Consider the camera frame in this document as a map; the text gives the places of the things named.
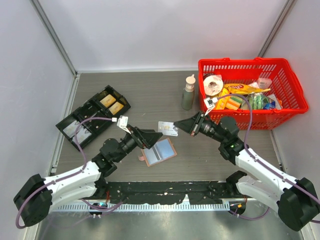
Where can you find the gold card stack lower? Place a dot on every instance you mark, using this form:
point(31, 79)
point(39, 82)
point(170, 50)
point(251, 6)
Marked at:
point(115, 108)

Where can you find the green pump bottle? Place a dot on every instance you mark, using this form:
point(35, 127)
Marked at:
point(188, 93)

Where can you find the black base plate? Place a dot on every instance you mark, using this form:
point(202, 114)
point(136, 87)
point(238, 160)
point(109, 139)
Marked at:
point(167, 192)

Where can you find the black card organizer tray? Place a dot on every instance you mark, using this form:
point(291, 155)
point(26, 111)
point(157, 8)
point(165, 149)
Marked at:
point(90, 113)

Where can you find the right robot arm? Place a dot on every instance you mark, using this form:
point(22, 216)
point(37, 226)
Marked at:
point(233, 149)

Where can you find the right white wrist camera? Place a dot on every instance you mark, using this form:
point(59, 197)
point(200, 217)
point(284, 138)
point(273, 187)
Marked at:
point(210, 103)

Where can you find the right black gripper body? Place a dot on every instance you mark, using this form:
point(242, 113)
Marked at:
point(205, 126)

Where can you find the gold card stack upper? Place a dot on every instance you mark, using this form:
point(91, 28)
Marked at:
point(108, 100)

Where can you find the red shopping basket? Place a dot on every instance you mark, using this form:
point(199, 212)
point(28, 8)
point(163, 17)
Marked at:
point(285, 86)

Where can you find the silver card stack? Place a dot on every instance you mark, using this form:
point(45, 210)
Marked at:
point(73, 128)
point(81, 136)

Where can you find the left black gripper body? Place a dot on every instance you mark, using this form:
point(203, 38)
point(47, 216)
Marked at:
point(131, 141)

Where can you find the silver card stack lower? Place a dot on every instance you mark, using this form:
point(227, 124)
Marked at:
point(81, 136)

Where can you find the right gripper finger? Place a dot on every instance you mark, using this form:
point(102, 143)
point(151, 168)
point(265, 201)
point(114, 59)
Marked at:
point(187, 128)
point(190, 120)

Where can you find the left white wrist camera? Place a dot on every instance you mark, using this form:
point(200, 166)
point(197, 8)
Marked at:
point(121, 122)

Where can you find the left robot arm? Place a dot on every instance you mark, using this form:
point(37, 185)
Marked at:
point(70, 182)

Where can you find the gold card stack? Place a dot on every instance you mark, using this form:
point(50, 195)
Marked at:
point(108, 100)
point(115, 108)

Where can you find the silver VIP card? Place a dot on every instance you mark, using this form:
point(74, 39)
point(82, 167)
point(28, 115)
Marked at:
point(167, 128)

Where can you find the yellow green sponge pack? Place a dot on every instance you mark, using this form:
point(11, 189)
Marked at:
point(229, 102)

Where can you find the silver card stack upper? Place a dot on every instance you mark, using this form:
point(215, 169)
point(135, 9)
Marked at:
point(73, 128)

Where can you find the white small packet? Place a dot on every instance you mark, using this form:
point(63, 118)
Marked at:
point(264, 83)

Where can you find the yellow chips bag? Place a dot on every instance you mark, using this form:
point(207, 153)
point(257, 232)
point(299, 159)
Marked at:
point(244, 89)

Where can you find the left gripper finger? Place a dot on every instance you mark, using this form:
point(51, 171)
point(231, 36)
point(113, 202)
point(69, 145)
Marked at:
point(148, 143)
point(149, 134)

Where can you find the pink card holder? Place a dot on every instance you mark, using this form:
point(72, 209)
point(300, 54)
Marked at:
point(161, 151)

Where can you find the green packaged item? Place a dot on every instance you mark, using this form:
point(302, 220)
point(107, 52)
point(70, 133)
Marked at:
point(256, 101)

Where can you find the blue packaged item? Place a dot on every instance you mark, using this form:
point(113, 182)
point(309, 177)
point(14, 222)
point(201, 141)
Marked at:
point(272, 104)

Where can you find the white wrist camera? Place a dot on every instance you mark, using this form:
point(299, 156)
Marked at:
point(121, 122)
point(210, 103)

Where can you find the toilet paper roll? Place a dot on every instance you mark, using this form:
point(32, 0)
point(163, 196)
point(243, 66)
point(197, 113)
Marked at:
point(213, 85)

